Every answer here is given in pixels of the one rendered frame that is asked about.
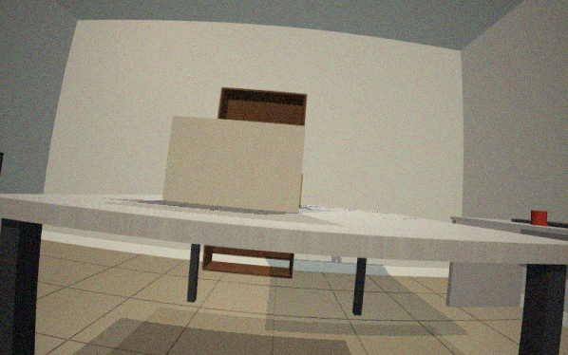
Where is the beige rectangular board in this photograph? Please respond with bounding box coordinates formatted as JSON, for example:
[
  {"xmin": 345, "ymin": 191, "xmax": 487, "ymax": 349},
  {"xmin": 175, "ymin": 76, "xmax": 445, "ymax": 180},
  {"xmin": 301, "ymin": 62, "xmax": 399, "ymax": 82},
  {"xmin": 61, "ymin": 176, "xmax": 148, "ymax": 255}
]
[{"xmin": 162, "ymin": 116, "xmax": 306, "ymax": 214}]

